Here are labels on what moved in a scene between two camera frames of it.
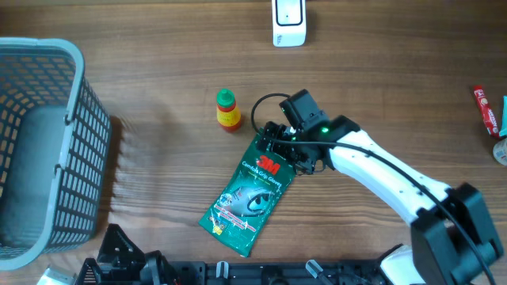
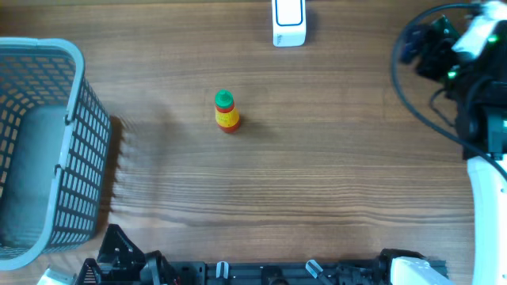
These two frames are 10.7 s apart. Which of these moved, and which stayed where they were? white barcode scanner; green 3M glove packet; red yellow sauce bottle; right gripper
Moved: right gripper; green 3M glove packet
Stayed: red yellow sauce bottle; white barcode scanner
